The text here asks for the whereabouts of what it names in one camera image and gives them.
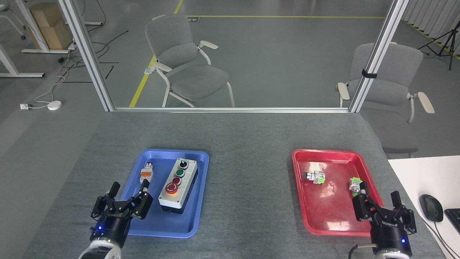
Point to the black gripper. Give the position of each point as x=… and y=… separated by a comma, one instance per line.
x=390, y=235
x=111, y=228

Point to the grey control box with buttons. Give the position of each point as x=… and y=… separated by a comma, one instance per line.
x=187, y=180

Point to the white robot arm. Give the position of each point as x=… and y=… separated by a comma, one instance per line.
x=102, y=251
x=391, y=257

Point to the brown cardboard box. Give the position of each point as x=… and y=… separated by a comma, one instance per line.
x=54, y=28

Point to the black computer mouse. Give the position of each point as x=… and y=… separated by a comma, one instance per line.
x=431, y=208

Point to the blue plastic tray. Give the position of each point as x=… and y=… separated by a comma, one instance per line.
x=169, y=225

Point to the red plastic tray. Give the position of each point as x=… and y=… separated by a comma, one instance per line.
x=330, y=212

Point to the black keyboard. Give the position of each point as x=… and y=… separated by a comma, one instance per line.
x=453, y=219

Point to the white round floor device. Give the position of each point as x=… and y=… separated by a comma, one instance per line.
x=54, y=105

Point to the white floor socket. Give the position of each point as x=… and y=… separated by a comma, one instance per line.
x=24, y=106

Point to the grey chair white armrests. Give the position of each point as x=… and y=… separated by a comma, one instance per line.
x=391, y=72
x=194, y=77

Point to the black tripod stand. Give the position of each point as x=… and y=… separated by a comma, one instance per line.
x=445, y=39

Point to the orange push button switch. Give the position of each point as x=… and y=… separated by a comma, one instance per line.
x=146, y=174

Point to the green push button switch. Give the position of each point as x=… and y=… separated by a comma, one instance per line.
x=355, y=184

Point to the black knob switch green base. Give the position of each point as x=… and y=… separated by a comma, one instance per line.
x=314, y=176

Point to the silver aluminium rail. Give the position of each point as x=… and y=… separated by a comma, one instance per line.
x=233, y=110

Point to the white desk leg frame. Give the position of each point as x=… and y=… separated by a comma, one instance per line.
x=14, y=70
x=32, y=28

